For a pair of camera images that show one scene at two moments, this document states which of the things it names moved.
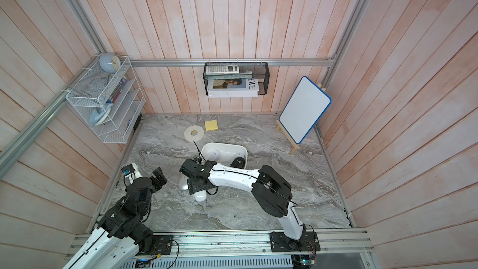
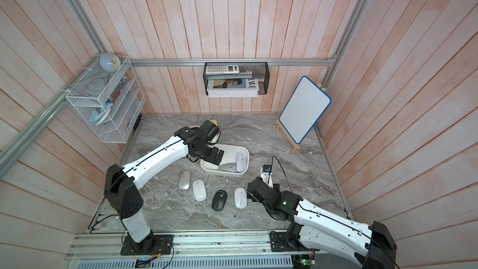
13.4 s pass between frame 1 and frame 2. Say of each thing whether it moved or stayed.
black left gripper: moved
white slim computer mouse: stayed
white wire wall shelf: stayed
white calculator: stayed
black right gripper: moved
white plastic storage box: stayed
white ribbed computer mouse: moved
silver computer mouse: stayed
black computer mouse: moved
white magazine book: stayed
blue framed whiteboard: stayed
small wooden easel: stayed
